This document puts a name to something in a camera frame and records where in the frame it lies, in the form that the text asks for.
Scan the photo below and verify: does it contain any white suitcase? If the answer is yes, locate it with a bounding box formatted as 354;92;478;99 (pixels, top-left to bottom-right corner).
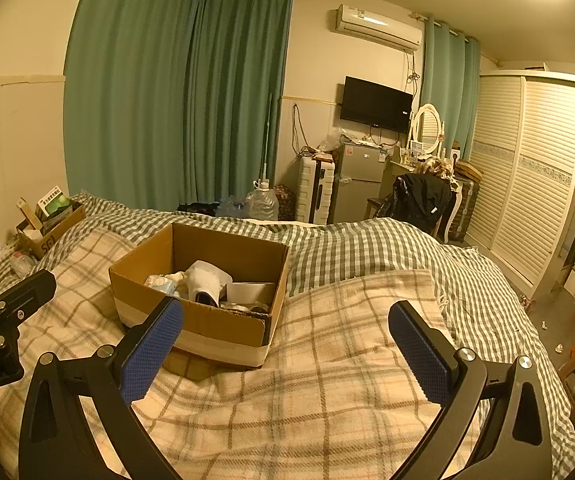
295;156;337;225

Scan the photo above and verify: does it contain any green printed carton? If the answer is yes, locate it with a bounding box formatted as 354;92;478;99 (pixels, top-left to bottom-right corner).
37;186;71;222

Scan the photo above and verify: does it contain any white mop pole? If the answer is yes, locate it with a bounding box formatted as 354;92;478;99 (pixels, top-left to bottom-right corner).
262;94;272;181

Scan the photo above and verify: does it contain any wide green curtain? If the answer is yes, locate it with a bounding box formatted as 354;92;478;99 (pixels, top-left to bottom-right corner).
64;0;203;207

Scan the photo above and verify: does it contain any white chair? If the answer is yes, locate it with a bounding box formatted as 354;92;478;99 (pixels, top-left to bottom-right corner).
366;182;464;242

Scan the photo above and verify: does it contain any clear crumpled plastic bag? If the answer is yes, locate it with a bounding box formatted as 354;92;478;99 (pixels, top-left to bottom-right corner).
10;252;38;279

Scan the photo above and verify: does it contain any narrow green curtain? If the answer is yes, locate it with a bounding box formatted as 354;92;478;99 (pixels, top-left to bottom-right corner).
417;15;482;161

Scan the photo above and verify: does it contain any small cardboard box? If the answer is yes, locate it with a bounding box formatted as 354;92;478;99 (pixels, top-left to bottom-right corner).
16;202;87;261

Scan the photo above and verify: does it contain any white sock dark cuff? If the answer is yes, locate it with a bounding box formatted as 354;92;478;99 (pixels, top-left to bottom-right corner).
184;260;233;307

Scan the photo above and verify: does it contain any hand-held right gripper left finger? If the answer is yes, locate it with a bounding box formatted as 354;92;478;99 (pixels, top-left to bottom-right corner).
17;296;185;480

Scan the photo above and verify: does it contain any dark checked suitcase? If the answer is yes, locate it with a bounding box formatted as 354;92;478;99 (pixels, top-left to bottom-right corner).
450;174;481;242

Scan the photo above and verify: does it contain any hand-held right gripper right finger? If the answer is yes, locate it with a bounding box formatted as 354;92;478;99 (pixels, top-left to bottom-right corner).
388;300;553;480

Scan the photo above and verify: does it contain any white oval vanity mirror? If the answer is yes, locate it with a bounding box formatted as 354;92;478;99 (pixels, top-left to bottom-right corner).
411;104;445;155

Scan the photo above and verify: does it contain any blond fluffy item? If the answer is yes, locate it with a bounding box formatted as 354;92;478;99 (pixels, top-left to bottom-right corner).
420;157;453;179

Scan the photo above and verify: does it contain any black wall television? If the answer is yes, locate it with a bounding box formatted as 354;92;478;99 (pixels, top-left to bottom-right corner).
341;76;414;133

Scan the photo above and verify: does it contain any large clear water jug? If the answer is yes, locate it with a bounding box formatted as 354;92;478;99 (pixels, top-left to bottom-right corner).
244;179;280;222

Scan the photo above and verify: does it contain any silver small fridge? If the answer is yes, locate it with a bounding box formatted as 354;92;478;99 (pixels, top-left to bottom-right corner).
328;141;387;225

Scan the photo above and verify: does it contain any beige slim carton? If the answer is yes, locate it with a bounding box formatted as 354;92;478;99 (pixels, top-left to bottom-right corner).
16;199;43;234

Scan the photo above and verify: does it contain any brown wooden tray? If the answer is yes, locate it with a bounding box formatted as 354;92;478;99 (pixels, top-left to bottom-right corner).
455;159;484;181

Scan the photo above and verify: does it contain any white louvred wardrobe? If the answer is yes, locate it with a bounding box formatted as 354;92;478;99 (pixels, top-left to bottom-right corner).
467;70;575;298

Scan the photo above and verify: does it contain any black cloth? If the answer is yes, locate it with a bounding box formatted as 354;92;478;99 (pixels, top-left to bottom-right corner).
177;201;220;216

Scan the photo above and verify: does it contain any large cardboard box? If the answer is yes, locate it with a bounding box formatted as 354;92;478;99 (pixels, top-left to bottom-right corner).
108;222;291;368

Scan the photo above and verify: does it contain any beige plaid blanket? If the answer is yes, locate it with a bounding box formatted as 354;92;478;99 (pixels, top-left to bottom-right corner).
0;225;488;480

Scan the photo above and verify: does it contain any dark red patterned bag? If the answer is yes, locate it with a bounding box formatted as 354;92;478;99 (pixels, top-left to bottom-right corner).
272;185;298;221

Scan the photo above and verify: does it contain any white air conditioner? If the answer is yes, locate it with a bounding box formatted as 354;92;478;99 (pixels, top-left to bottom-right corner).
335;4;424;52

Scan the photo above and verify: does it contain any black jacket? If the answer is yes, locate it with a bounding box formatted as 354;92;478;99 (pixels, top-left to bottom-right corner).
385;172;452;231

